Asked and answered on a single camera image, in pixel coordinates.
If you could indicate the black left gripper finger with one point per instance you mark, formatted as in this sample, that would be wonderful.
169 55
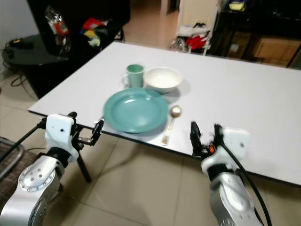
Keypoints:
72 115
99 130

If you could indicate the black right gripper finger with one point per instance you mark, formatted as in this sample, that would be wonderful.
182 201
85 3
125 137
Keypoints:
196 134
217 134

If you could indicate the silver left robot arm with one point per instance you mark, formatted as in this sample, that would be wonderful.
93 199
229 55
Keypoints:
30 186

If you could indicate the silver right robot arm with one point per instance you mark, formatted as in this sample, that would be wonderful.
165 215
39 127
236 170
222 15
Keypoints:
233 197

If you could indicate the black table leg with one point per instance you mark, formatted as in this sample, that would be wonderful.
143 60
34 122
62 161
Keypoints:
84 168

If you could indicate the gold spoon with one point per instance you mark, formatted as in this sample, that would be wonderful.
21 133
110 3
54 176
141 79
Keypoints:
175 111

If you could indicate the green plate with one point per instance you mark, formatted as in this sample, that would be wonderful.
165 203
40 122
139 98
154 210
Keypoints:
136 111

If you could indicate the white bowl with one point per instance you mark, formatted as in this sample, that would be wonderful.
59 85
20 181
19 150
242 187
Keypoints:
163 80

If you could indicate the green mug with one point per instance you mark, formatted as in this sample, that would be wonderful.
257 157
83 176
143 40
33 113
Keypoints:
135 76

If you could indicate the black television stand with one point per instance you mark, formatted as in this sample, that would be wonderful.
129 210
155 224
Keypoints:
28 63

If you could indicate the brown woven chair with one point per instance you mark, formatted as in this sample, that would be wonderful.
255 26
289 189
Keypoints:
10 169

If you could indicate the small black device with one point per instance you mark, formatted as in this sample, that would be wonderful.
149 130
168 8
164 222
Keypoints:
21 44

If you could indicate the colourful toy pile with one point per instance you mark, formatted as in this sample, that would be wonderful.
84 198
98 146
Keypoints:
93 29

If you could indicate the clear plastic snack bag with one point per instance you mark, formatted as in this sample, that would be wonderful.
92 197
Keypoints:
58 26

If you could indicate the red cloth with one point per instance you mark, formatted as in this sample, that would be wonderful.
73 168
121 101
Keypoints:
195 42

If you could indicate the brown cardboard box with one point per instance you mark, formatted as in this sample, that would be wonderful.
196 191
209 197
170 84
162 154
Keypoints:
275 51

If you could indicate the black television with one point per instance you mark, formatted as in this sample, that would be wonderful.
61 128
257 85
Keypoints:
75 12

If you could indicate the black desk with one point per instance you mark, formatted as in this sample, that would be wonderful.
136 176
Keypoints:
258 23

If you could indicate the white shelf rack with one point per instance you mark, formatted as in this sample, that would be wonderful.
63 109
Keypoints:
197 13

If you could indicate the yellow object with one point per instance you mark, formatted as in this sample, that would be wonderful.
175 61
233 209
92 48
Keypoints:
236 5

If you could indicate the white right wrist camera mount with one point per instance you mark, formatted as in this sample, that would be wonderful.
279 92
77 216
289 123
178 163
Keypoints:
236 142

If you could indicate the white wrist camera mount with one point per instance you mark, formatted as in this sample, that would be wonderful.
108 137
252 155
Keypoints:
59 134
236 142

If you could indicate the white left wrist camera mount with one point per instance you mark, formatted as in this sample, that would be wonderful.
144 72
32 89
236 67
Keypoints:
59 134

